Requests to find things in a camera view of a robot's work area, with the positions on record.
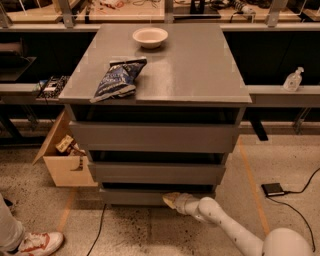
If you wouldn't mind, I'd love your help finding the black pedal cable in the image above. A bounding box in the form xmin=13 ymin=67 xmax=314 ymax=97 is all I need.
xmin=267 ymin=167 xmax=320 ymax=253

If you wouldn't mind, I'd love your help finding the grey top drawer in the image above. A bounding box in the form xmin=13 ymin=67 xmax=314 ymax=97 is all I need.
xmin=67 ymin=104 xmax=243 ymax=153

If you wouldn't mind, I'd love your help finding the black patterned notebook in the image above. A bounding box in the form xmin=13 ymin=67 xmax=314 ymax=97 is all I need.
xmin=38 ymin=76 xmax=69 ymax=99

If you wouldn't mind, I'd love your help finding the grey drawer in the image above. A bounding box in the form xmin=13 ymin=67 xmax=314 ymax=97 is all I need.
xmin=100 ymin=182 xmax=216 ymax=206
xmin=88 ymin=151 xmax=225 ymax=185
xmin=67 ymin=104 xmax=243 ymax=153

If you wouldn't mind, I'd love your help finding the blue chip bag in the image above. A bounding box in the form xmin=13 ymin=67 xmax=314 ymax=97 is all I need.
xmin=90 ymin=57 xmax=147 ymax=103

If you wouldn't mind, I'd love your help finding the grey bottom drawer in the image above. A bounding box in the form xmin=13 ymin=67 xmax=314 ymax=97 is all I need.
xmin=100 ymin=182 xmax=216 ymax=206

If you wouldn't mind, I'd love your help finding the small box in carton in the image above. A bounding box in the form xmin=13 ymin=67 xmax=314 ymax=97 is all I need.
xmin=56 ymin=135 xmax=73 ymax=153

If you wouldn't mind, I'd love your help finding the grey trouser leg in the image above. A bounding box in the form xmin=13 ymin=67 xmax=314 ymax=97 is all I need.
xmin=0 ymin=194 xmax=25 ymax=252

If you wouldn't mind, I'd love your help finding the grey middle drawer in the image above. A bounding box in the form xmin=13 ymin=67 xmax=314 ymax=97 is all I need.
xmin=88 ymin=151 xmax=225 ymax=185

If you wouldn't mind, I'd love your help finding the black foot pedal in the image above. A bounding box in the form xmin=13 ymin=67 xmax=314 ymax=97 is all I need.
xmin=261 ymin=183 xmax=285 ymax=197

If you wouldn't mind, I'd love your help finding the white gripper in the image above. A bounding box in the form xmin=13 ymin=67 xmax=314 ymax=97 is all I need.
xmin=162 ymin=192 xmax=200 ymax=216

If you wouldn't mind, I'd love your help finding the grey drawer cabinet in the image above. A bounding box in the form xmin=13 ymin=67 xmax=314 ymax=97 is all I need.
xmin=59 ymin=23 xmax=251 ymax=205

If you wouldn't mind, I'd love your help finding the cardboard box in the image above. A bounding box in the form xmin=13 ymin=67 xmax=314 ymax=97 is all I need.
xmin=33 ymin=110 xmax=97 ymax=187

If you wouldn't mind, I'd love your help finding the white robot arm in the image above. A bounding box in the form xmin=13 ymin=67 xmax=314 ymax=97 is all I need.
xmin=163 ymin=192 xmax=314 ymax=256

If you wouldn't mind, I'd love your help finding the hand sanitizer bottle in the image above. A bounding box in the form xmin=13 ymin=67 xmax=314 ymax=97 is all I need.
xmin=283 ymin=67 xmax=304 ymax=92

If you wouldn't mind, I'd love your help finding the long metal workbench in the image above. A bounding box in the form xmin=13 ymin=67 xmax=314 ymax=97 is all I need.
xmin=0 ymin=22 xmax=320 ymax=141

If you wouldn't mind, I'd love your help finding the white bowl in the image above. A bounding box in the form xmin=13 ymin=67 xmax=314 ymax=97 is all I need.
xmin=132 ymin=27 xmax=168 ymax=49

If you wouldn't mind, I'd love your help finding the white red sneaker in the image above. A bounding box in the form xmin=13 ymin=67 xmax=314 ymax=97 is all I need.
xmin=14 ymin=232 xmax=64 ymax=256

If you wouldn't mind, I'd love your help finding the black floor cable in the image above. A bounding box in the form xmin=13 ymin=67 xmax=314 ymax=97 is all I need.
xmin=85 ymin=203 xmax=107 ymax=256

